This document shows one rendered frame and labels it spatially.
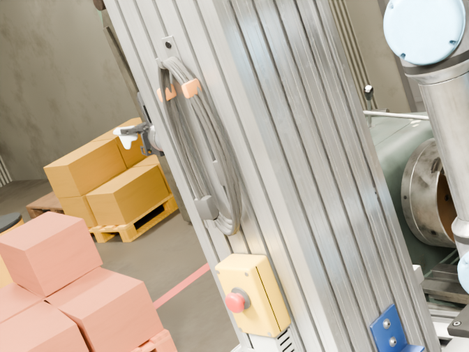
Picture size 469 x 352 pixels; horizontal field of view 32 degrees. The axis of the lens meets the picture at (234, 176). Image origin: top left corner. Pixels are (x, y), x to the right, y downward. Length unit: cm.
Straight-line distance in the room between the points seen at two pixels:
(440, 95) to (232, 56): 32
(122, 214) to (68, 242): 181
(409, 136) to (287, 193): 121
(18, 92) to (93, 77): 161
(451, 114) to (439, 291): 117
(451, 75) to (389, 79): 475
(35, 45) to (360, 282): 801
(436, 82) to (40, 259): 371
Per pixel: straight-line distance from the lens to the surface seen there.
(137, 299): 438
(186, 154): 133
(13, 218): 612
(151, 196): 676
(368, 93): 250
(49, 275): 478
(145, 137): 210
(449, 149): 130
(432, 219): 226
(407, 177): 230
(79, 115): 906
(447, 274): 244
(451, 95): 126
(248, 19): 123
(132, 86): 611
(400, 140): 241
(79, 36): 848
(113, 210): 661
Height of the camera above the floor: 196
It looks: 16 degrees down
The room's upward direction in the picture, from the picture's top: 21 degrees counter-clockwise
